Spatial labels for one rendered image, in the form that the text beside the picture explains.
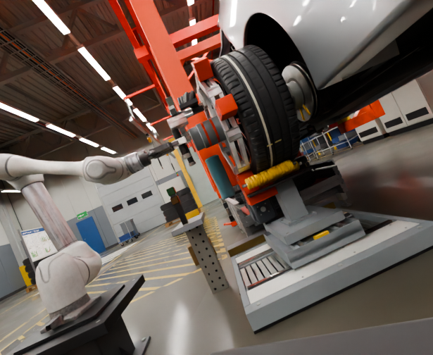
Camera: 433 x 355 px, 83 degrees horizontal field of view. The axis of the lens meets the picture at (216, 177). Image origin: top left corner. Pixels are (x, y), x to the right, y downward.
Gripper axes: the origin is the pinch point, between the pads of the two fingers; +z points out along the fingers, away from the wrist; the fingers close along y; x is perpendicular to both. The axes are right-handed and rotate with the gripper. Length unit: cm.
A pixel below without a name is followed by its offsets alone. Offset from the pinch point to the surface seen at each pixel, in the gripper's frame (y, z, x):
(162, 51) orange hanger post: -60, 14, 82
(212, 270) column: -31, -14, -70
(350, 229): 7, 54, -69
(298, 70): -3, 69, 10
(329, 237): 7, 44, -67
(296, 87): -10, 68, 4
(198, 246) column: -31, -16, -54
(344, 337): 89, 12, -49
